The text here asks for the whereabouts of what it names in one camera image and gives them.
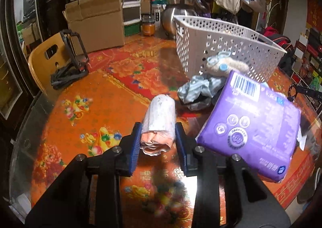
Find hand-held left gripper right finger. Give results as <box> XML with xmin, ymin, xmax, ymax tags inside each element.
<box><xmin>175</xmin><ymin>122</ymin><xmax>292</xmax><ymax>228</ymax></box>

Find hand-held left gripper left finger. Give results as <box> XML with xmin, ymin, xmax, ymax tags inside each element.
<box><xmin>25</xmin><ymin>122</ymin><xmax>142</xmax><ymax>228</ymax></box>

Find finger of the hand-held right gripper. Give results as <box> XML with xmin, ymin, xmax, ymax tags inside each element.
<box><xmin>288</xmin><ymin>83</ymin><xmax>322</xmax><ymax>103</ymax></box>

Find pink white towel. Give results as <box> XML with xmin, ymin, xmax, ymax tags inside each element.
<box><xmin>139</xmin><ymin>94</ymin><xmax>176</xmax><ymax>156</ymax></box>

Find grey cloth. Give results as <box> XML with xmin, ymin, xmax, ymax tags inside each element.
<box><xmin>177</xmin><ymin>74</ymin><xmax>227</xmax><ymax>111</ymax></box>

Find purple tissue pack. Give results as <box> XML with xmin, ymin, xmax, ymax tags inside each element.
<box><xmin>196</xmin><ymin>70</ymin><xmax>302</xmax><ymax>182</ymax></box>

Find white plush toy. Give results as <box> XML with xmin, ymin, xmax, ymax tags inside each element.
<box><xmin>205</xmin><ymin>51</ymin><xmax>249</xmax><ymax>76</ymax></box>

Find white perforated plastic basket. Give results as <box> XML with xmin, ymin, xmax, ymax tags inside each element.
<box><xmin>173</xmin><ymin>15</ymin><xmax>288</xmax><ymax>83</ymax></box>

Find stack of gift boxes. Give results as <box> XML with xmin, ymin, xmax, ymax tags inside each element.
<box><xmin>292</xmin><ymin>27</ymin><xmax>322</xmax><ymax>92</ymax></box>

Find orange floral tablecloth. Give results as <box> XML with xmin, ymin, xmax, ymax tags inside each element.
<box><xmin>10</xmin><ymin>34</ymin><xmax>322</xmax><ymax>228</ymax></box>

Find red backpack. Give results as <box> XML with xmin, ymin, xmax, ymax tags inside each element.
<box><xmin>263</xmin><ymin>27</ymin><xmax>292</xmax><ymax>50</ymax></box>

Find green plastic crate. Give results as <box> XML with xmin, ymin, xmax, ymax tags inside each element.
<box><xmin>124</xmin><ymin>22</ymin><xmax>141</xmax><ymax>37</ymax></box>

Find orange glass jar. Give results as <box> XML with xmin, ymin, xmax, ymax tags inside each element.
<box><xmin>141</xmin><ymin>14</ymin><xmax>155</xmax><ymax>36</ymax></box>

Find wooden chair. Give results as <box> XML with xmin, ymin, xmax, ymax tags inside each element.
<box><xmin>28</xmin><ymin>32</ymin><xmax>76</xmax><ymax>95</ymax></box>

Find brown cardboard box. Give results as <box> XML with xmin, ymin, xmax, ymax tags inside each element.
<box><xmin>62</xmin><ymin>0</ymin><xmax>126</xmax><ymax>55</ymax></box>

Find stainless steel kettle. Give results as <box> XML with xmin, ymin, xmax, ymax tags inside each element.
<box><xmin>161</xmin><ymin>0</ymin><xmax>202</xmax><ymax>39</ymax></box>

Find clear plastic jar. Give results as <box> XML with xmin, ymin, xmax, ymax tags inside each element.
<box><xmin>152</xmin><ymin>4</ymin><xmax>163</xmax><ymax>29</ymax></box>

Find dark wooden cabinet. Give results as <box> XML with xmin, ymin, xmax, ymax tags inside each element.
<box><xmin>0</xmin><ymin>0</ymin><xmax>53</xmax><ymax>123</ymax></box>

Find red wall poster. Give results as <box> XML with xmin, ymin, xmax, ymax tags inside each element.
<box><xmin>305</xmin><ymin>0</ymin><xmax>322</xmax><ymax>32</ymax></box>

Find black metal frame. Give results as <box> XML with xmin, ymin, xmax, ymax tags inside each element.
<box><xmin>50</xmin><ymin>29</ymin><xmax>90</xmax><ymax>90</ymax></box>

